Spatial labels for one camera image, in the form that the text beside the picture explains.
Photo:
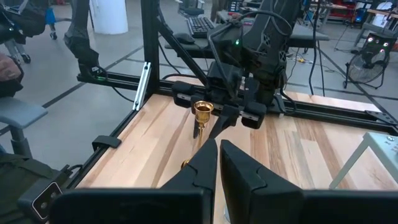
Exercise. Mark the black computer mouse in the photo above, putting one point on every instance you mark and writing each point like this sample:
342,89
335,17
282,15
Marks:
184,38

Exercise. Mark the black camera white face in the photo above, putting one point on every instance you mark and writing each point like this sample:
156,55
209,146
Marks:
46,202

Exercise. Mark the grey blue stool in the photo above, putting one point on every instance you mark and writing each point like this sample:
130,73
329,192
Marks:
18,112

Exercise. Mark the pale green perforated shelf table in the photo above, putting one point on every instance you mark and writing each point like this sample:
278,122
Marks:
385,152

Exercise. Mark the black box pink lights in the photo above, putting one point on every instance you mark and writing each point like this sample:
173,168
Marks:
377,46

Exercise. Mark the gold candlestick holder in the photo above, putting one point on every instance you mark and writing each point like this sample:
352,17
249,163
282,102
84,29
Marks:
203,115

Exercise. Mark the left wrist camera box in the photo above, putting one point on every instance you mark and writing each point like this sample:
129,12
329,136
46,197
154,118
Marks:
224,76

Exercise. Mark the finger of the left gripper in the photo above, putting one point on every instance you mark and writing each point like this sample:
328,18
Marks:
227,118
196,130

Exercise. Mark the black frame bracket clip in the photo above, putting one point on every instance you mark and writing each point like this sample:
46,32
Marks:
107,142

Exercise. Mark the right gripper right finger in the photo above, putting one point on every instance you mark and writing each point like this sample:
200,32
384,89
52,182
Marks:
248,193

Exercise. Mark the person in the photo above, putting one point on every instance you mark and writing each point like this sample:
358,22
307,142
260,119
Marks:
9,71

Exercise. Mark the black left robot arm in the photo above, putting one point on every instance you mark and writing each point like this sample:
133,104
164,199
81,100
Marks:
273,40

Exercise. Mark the black keyboard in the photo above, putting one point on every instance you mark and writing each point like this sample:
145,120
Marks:
199,26

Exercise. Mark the grey wheeled chair base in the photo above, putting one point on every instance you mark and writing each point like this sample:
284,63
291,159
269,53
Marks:
14,49

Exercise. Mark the dark grey desk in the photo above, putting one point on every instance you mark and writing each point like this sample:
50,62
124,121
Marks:
304,34

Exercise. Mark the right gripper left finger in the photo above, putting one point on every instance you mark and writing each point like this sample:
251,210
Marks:
199,180

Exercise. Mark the black aluminium rig frame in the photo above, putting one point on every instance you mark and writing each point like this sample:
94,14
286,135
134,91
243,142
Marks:
149,46

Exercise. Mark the white round column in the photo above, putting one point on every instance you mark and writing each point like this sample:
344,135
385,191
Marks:
109,15

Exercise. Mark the silver metal bar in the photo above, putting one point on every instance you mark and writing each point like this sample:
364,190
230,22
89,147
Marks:
142,87

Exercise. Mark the dark green bag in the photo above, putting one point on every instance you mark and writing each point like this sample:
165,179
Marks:
21,186

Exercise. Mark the black floor fan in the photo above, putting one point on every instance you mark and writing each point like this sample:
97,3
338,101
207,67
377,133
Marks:
365,70

